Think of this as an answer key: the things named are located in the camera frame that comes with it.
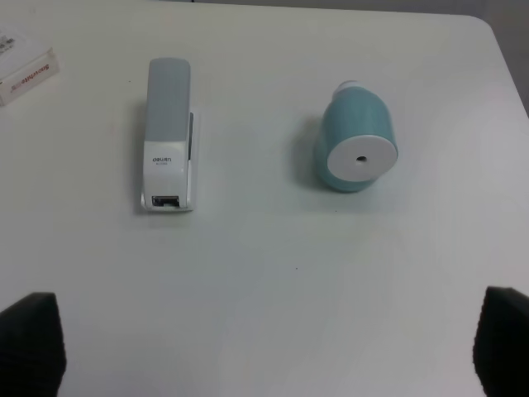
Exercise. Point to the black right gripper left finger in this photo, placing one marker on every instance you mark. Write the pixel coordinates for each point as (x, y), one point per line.
(33, 356)

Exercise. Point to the white cardboard box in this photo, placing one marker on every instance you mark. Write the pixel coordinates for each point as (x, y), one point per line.
(26, 61)

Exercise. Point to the teal white pencil sharpener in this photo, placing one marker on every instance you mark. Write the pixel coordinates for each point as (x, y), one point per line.
(355, 144)

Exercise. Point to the white grey stapler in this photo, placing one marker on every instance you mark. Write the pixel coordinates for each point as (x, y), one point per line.
(167, 172)

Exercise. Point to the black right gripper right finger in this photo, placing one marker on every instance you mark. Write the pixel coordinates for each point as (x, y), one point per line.
(500, 352)

